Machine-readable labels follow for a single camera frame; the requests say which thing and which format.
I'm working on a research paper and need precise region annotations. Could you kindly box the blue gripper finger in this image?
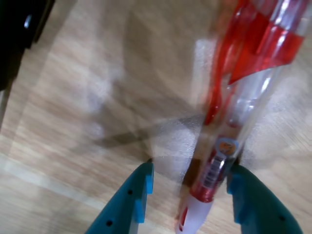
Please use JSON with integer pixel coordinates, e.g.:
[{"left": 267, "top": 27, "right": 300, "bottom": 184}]
[
  {"left": 85, "top": 162, "right": 155, "bottom": 234},
  {"left": 226, "top": 164, "right": 304, "bottom": 234}
]

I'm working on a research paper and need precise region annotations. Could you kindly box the red clear pen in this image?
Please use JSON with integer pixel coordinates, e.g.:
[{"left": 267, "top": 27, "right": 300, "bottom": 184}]
[{"left": 174, "top": 0, "right": 312, "bottom": 234}]

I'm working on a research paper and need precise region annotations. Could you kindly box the black mesh pen holder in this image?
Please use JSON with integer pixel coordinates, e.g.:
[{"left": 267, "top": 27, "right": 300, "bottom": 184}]
[{"left": 0, "top": 0, "right": 56, "bottom": 91}]

